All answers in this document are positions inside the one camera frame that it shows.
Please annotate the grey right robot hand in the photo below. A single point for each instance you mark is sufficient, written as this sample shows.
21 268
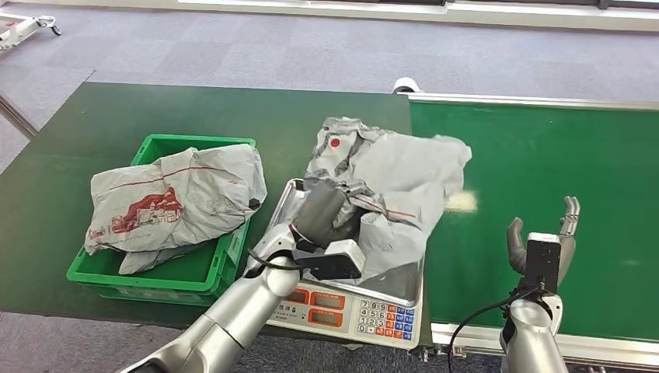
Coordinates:
568 252

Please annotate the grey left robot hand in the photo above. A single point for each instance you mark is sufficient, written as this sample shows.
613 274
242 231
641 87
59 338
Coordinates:
322 211

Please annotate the grey package with black lettering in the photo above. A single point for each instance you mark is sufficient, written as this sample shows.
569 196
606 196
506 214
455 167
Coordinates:
406 175

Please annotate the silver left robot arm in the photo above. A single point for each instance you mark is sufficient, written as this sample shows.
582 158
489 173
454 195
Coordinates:
231 319

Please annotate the green conveyor belt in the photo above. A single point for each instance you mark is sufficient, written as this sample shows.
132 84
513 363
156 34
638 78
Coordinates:
540 164

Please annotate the grey package with red print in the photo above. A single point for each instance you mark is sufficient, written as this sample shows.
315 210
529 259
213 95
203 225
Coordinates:
170 201

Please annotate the white conveyor roller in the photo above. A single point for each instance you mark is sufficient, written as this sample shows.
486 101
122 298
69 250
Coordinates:
405 84

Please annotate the small plain grey package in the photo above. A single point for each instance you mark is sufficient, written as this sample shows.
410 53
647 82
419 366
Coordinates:
149 260

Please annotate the steel scale tray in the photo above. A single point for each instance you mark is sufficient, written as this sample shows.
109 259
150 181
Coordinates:
396 285

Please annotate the white electronic scale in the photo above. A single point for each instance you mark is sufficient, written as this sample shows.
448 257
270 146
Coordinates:
334 319

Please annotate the green plastic bin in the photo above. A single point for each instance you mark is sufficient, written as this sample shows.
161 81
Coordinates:
154 283

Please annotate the dark metal bar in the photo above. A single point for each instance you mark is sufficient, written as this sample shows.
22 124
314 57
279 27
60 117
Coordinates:
18 119

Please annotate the white wheeled cart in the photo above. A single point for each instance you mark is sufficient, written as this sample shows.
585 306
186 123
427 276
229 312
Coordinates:
20 28

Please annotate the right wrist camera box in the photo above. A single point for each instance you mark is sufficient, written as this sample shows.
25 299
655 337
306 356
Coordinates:
540 260

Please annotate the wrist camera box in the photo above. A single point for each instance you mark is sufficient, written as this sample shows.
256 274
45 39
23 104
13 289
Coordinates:
540 260
334 262

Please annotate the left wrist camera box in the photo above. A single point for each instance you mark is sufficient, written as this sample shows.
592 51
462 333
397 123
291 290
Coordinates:
334 262

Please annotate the silver conveyor frame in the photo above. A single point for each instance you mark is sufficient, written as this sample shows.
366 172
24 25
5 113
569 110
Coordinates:
515 99

